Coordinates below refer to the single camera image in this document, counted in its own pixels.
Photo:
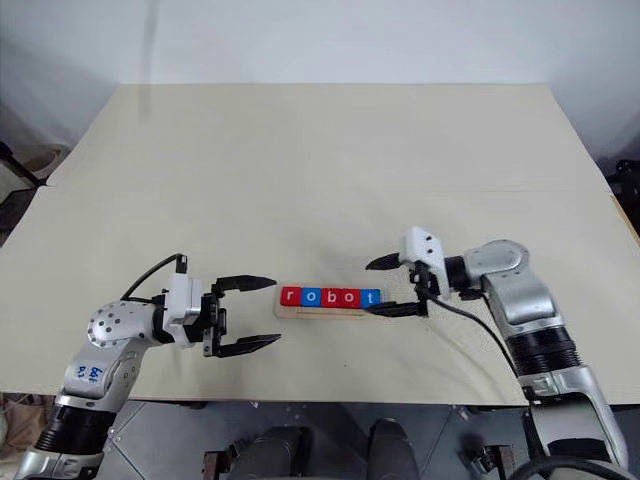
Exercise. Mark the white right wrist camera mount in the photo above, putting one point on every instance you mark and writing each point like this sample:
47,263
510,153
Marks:
422,247

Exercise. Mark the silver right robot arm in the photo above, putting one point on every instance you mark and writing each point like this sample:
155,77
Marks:
520,295

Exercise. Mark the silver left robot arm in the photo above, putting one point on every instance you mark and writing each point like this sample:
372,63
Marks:
115,325

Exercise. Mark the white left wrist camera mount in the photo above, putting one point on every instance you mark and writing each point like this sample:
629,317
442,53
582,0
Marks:
181,300

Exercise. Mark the beige round object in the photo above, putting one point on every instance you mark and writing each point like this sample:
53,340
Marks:
47,157

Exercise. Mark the red letter b block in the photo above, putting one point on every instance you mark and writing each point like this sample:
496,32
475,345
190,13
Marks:
331,298

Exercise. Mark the blue letter o block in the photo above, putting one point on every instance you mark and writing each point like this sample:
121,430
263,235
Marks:
310,297

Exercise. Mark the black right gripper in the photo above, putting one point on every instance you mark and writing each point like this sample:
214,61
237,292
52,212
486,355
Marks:
424,280

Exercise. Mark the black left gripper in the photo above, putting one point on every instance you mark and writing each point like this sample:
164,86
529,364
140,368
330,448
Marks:
214,320

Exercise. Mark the dark rounded shape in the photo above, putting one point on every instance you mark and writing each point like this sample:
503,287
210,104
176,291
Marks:
394,450
275,450

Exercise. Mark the blue letter t block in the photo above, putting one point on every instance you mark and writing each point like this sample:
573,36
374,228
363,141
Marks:
370,298

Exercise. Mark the long wooden letter tray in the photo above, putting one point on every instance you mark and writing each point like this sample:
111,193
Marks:
290,312

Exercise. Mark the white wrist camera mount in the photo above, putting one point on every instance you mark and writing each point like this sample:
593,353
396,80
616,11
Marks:
181,300
422,247

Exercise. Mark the brown metal bracket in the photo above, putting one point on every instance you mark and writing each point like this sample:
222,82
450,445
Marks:
504,462
214,465

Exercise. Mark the red letter r block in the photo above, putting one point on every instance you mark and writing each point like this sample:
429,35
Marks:
290,297

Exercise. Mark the red letter o block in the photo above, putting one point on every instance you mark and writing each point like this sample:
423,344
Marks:
351,298

